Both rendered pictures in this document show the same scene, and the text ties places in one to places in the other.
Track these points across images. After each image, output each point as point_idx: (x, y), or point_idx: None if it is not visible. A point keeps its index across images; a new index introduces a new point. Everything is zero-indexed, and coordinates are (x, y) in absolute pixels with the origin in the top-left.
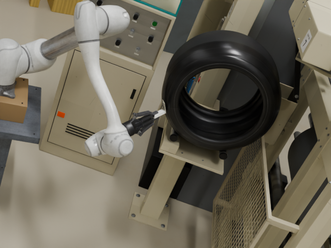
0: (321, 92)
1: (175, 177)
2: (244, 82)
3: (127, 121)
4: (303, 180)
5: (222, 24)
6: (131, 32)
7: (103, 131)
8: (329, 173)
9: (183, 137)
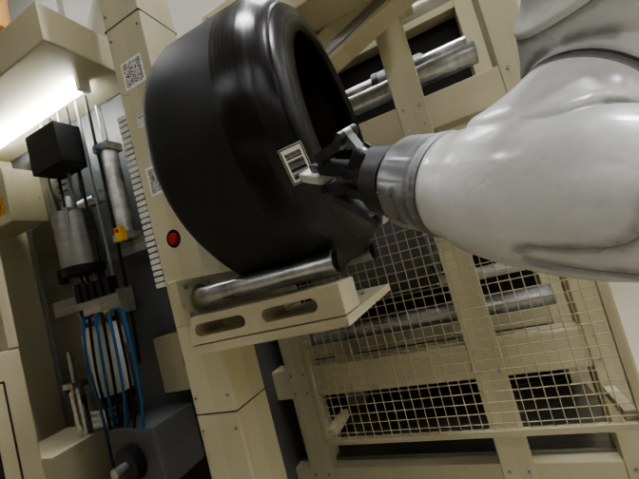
0: None
1: (283, 475)
2: None
3: (370, 153)
4: None
5: (66, 215)
6: None
7: (503, 109)
8: (492, 98)
9: (348, 238)
